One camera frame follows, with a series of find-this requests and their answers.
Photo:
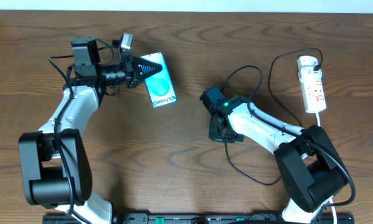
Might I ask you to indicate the white power strip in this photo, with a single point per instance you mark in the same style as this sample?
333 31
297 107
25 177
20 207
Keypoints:
312 89

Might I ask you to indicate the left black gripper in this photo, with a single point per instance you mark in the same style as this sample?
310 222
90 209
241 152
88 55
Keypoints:
133 65

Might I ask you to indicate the white USB charger adapter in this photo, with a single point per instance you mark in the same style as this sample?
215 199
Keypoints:
306 61

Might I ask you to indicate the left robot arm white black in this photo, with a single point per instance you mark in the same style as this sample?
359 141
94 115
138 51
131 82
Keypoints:
55 169

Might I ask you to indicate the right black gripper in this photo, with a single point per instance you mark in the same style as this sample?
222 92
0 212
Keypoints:
213 135

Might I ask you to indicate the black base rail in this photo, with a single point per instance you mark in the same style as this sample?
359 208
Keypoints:
143 218

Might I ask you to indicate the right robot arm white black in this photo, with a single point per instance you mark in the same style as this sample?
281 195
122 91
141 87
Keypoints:
310 167

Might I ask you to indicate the Galaxy S25 smartphone cyan screen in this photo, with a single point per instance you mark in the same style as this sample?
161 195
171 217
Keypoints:
159 86

